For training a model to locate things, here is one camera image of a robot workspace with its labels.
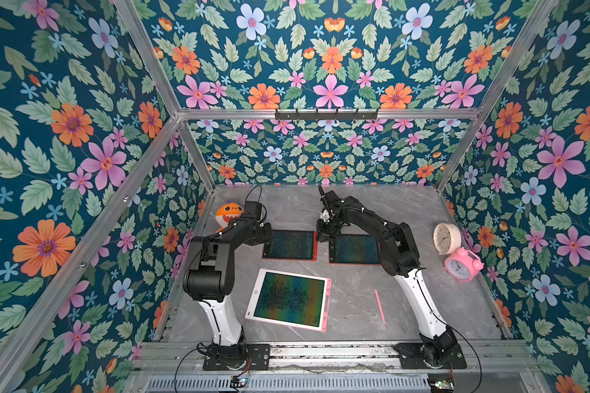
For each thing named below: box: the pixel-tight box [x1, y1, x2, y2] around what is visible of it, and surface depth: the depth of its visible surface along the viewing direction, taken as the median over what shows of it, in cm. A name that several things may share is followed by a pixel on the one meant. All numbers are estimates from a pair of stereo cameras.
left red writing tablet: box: [262, 229, 318, 262], surface depth 100 cm
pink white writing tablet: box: [244, 267, 332, 333], surface depth 86 cm
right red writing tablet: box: [328, 233, 382, 266], surface depth 98 cm
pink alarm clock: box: [444, 246, 485, 284], surface depth 86 cm
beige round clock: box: [432, 222, 463, 256], surface depth 92 cm
